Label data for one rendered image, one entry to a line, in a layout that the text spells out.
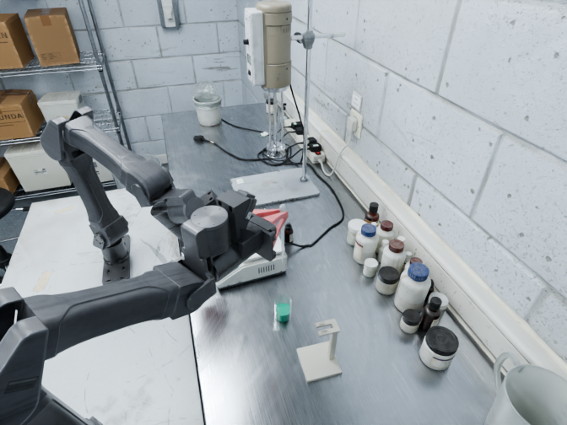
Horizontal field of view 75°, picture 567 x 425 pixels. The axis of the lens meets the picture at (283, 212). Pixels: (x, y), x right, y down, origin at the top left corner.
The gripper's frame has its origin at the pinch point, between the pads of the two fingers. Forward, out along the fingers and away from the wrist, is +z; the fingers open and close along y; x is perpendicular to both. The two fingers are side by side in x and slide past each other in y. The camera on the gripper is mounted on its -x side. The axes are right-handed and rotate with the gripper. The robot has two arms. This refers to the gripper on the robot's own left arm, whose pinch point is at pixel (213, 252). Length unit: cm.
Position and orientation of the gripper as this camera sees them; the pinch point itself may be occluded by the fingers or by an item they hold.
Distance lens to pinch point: 97.8
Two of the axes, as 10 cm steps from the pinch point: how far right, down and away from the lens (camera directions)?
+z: 4.8, 6.0, 6.4
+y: -3.1, -5.6, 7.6
